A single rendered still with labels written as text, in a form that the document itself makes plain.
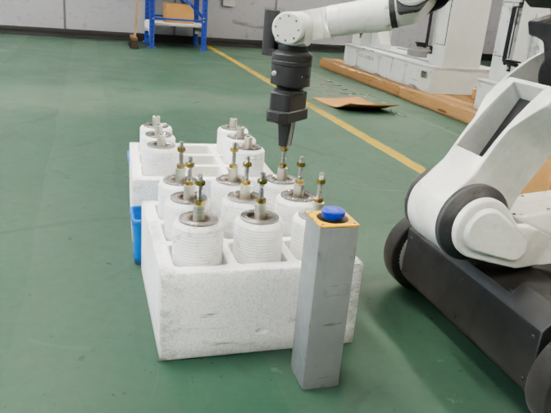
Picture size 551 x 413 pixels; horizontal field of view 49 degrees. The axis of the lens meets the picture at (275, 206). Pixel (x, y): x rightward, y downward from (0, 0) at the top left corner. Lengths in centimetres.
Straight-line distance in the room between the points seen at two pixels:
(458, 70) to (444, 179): 338
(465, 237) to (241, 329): 44
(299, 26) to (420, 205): 44
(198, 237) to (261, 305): 18
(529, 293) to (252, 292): 49
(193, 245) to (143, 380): 25
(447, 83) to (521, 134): 335
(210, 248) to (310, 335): 24
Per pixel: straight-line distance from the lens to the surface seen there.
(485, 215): 109
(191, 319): 114
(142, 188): 161
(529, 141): 116
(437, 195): 112
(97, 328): 129
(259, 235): 113
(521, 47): 386
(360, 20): 129
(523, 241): 116
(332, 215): 99
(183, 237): 111
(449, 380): 123
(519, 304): 115
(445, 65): 445
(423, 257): 138
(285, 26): 129
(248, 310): 116
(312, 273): 102
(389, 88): 478
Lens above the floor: 66
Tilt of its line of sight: 19 degrees down
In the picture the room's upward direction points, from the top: 5 degrees clockwise
